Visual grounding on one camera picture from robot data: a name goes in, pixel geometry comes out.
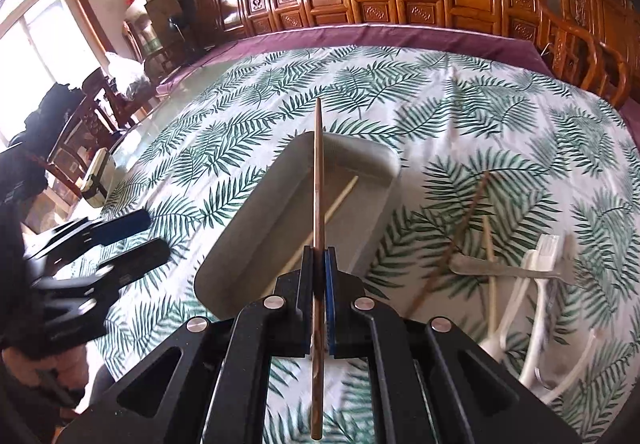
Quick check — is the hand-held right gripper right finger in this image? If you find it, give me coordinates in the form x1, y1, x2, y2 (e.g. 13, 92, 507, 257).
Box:
322, 247, 583, 444

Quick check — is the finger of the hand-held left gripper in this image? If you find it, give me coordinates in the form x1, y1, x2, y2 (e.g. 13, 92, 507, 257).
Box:
30, 208, 152, 266
30, 238, 172, 307

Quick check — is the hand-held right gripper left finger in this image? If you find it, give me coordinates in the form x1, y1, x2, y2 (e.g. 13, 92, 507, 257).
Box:
57, 247, 321, 444

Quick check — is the grey rectangular tray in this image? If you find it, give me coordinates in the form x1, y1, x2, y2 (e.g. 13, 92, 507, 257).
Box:
194, 131, 403, 325

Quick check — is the light wooden chopstick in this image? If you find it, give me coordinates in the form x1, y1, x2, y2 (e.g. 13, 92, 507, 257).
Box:
481, 215, 501, 342
281, 175, 360, 272

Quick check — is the dark brown wooden chopstick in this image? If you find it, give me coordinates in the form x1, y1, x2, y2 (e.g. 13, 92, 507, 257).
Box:
404, 170, 491, 322
310, 97, 325, 441

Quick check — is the white plastic fork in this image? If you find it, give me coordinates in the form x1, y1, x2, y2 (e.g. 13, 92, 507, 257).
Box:
517, 233, 576, 387

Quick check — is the person's left hand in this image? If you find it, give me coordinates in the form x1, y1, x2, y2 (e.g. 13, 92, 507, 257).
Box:
42, 334, 90, 395

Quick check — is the carved wooden chair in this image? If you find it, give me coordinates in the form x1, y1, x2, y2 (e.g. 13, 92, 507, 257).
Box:
47, 68, 151, 205

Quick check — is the clear plastic bag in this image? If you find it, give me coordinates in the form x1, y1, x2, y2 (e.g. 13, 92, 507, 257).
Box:
102, 52, 152, 101

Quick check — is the dark wooden cabinet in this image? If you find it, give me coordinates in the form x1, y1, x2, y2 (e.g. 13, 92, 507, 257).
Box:
122, 0, 202, 75

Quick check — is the leaf print tablecloth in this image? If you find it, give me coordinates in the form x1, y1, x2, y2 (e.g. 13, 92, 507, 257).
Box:
97, 44, 640, 444

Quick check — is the long purple seat cushion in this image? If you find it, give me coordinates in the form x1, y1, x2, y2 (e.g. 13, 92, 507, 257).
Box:
156, 23, 547, 96

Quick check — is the carved wooden armchair bench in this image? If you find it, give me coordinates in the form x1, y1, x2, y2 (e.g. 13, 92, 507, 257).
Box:
537, 0, 640, 111

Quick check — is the window with wooden frame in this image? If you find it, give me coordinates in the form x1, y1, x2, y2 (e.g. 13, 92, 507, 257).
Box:
0, 0, 117, 147

